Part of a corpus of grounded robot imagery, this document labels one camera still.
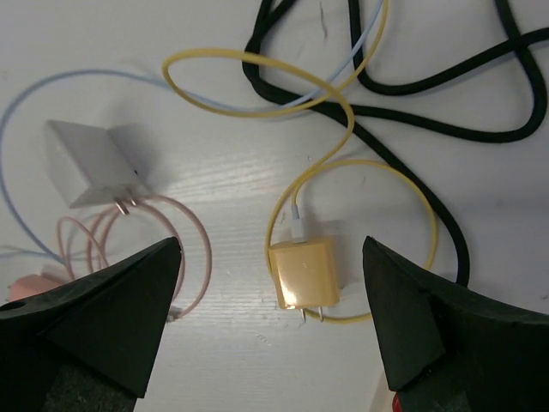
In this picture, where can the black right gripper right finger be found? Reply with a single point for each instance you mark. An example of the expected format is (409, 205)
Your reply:
(447, 348)

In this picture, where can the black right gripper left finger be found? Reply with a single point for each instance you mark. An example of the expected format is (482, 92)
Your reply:
(91, 344)

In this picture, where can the yellow charger plug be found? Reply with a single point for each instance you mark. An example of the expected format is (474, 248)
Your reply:
(305, 275)

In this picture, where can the white charger plug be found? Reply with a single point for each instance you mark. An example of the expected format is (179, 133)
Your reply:
(86, 166)

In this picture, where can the pink charger plug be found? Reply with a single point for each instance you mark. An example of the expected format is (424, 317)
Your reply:
(48, 278)

